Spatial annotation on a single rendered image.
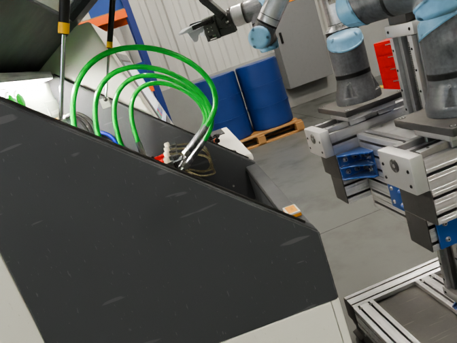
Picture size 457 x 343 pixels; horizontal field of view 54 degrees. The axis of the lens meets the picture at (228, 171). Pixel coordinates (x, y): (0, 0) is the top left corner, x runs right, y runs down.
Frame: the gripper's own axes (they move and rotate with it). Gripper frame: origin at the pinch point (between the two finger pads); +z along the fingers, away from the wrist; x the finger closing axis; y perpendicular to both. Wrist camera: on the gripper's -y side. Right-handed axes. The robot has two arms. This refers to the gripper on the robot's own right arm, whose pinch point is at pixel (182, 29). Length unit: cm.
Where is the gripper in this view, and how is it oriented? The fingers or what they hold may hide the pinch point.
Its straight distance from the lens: 181.7
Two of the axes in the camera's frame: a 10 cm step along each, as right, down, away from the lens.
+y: 3.4, 8.6, 3.8
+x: 1.7, -4.5, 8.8
